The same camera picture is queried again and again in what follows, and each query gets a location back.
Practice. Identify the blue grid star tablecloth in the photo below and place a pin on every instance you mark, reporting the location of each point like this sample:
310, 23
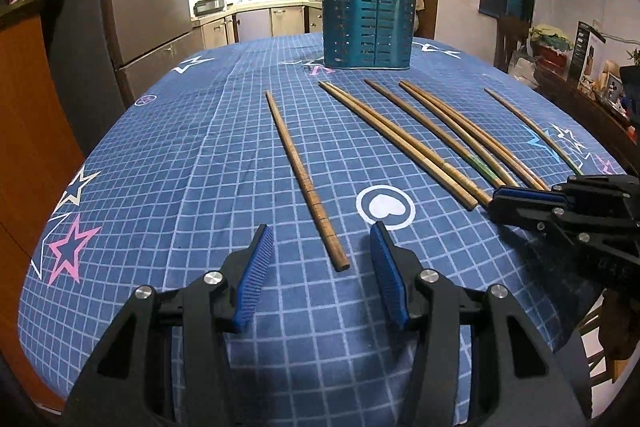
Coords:
200, 157

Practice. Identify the white bag on chair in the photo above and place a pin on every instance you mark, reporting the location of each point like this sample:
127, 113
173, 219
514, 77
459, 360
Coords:
522, 67

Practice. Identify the steel refrigerator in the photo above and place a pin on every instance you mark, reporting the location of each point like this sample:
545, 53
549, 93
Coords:
145, 7

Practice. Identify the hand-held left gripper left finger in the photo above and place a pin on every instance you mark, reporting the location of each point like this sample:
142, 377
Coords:
255, 272

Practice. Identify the blue slotted metal utensil holder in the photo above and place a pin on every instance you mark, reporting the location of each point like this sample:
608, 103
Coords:
370, 27

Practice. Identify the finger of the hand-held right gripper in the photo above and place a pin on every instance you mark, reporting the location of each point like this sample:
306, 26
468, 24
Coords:
515, 213
530, 195

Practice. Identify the dark wooden chair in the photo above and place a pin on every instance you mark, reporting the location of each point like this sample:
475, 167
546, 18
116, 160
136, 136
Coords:
511, 39

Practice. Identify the dark wooden sideboard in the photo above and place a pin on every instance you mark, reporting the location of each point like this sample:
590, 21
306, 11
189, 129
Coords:
590, 112

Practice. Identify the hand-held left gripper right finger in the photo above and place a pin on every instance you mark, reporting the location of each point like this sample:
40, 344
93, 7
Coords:
387, 272

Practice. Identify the orange wooden cabinet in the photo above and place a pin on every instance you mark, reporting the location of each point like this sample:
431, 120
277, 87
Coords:
30, 132

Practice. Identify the countertop grey appliance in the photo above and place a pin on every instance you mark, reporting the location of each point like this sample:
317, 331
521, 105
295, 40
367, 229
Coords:
209, 7

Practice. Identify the black appliance box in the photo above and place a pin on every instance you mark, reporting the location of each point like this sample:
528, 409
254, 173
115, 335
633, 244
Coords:
585, 52

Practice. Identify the kitchen base cabinets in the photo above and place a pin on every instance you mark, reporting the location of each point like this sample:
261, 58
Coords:
255, 24

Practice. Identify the wooden stool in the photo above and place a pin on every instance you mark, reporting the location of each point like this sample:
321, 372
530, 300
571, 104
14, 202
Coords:
590, 337

